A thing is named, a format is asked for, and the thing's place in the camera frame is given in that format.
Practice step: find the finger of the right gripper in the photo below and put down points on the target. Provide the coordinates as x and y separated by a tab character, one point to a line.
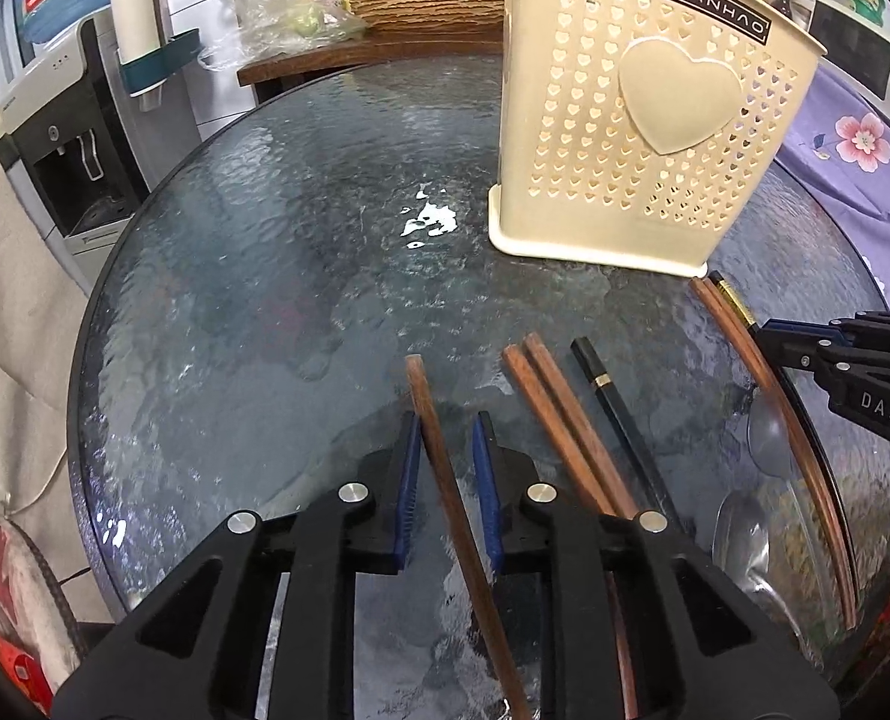
858	384
862	339

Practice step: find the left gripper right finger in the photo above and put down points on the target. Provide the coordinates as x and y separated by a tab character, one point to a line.
620	598

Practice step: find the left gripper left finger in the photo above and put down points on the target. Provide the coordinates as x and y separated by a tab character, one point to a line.
262	611

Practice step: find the brown wooden chopstick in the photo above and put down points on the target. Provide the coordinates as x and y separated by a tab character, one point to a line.
557	434
464	543
599	460
806	450

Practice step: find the black gold-tipped chopstick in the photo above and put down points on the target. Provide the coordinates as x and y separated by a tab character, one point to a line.
732	298

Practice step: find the metal spoon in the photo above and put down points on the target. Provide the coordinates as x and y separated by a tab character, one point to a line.
741	550

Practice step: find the black gold-banded chopstick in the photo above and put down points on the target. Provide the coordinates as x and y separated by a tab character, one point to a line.
642	461

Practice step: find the red and white bag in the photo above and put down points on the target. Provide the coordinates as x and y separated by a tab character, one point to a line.
37	626

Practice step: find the purple floral cloth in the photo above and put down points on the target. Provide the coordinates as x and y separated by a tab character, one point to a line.
838	147

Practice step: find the white microwave oven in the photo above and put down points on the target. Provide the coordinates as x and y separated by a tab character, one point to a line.
856	48

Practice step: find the cream plastic utensil holder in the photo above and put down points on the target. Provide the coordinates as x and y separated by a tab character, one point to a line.
634	131

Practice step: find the beige cloth cover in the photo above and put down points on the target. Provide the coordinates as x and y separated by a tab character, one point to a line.
41	308

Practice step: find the round glass table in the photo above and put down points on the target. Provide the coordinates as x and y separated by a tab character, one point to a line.
245	344

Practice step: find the white water dispenser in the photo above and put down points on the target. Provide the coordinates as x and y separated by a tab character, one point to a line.
81	153

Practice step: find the brown wooden side table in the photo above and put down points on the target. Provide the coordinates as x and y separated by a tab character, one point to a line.
271	77

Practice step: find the clear plastic bag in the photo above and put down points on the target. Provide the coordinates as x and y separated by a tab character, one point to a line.
264	29

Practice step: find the paper cup stack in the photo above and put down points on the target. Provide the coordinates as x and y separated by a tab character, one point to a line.
138	27

